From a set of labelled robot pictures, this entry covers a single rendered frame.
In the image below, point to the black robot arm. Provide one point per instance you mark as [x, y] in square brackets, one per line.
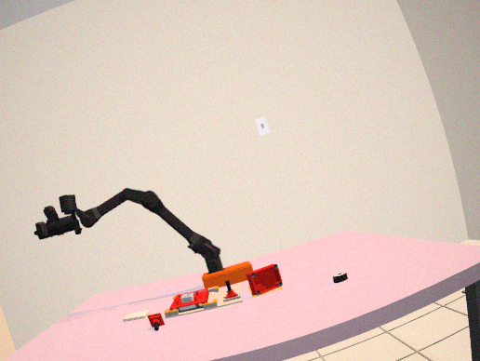
[149, 200]

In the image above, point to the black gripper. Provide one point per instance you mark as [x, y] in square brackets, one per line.
[44, 230]

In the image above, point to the black toy wheel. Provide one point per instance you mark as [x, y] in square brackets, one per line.
[340, 277]

